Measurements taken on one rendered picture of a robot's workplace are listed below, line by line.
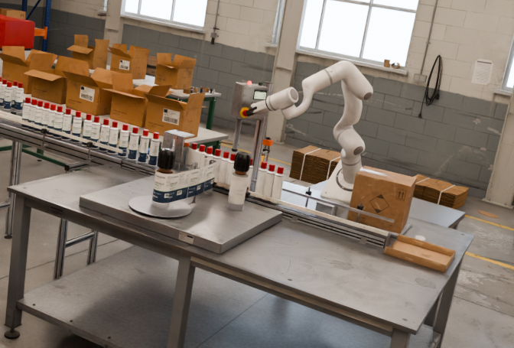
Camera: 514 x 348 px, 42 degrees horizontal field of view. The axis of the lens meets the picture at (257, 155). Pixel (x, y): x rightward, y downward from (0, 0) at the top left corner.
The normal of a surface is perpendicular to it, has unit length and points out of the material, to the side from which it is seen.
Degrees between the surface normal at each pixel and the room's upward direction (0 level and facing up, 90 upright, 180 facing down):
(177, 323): 90
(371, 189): 90
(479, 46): 90
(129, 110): 90
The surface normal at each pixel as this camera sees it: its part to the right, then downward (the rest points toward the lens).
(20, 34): 0.93, 0.22
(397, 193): -0.35, 0.16
